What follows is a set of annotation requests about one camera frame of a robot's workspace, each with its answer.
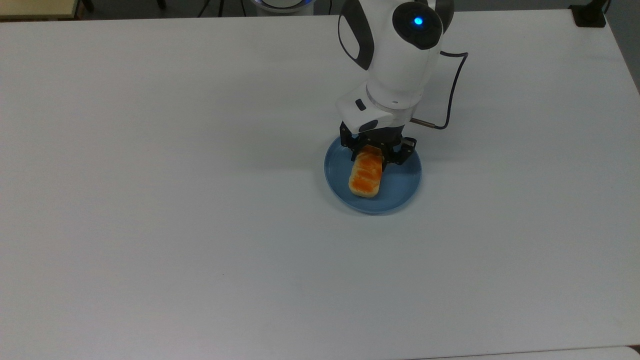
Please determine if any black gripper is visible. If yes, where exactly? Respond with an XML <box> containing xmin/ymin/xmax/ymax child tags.
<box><xmin>339</xmin><ymin>120</ymin><xmax>418</xmax><ymax>167</ymax></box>

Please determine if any orange glazed bread loaf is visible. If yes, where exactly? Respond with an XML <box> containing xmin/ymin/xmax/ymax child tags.
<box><xmin>348</xmin><ymin>144</ymin><xmax>385</xmax><ymax>199</ymax></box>

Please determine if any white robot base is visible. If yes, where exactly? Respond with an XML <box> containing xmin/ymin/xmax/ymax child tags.
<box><xmin>249</xmin><ymin>0</ymin><xmax>317</xmax><ymax>14</ymax></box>

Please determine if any blue round plate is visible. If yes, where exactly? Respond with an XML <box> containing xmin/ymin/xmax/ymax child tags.
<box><xmin>323</xmin><ymin>135</ymin><xmax>423</xmax><ymax>216</ymax></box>

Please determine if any yellow wooden table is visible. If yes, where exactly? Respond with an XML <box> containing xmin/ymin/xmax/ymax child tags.
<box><xmin>0</xmin><ymin>0</ymin><xmax>82</xmax><ymax>22</ymax></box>

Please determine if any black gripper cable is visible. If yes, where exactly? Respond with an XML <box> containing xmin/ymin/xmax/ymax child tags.
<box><xmin>409</xmin><ymin>50</ymin><xmax>470</xmax><ymax>131</ymax></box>

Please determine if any black table clamp mount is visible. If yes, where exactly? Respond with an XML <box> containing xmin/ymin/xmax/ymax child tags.
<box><xmin>569</xmin><ymin>0</ymin><xmax>609</xmax><ymax>29</ymax></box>

